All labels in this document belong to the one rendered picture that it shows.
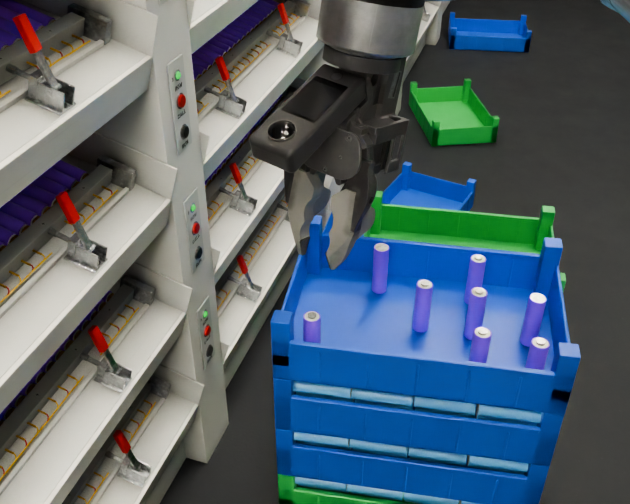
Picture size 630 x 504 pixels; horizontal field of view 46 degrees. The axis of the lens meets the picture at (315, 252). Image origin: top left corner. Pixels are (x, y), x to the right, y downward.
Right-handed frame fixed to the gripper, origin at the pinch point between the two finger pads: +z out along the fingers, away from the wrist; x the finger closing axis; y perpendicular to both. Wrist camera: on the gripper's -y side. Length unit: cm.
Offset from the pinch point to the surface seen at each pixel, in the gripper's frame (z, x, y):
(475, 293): 3.6, -12.7, 13.1
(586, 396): 46, -19, 74
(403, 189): 37, 48, 115
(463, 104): 24, 62, 172
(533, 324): 5.6, -18.9, 15.9
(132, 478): 47, 24, 0
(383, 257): 4.5, -0.9, 13.4
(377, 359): 8.6, -8.9, 0.9
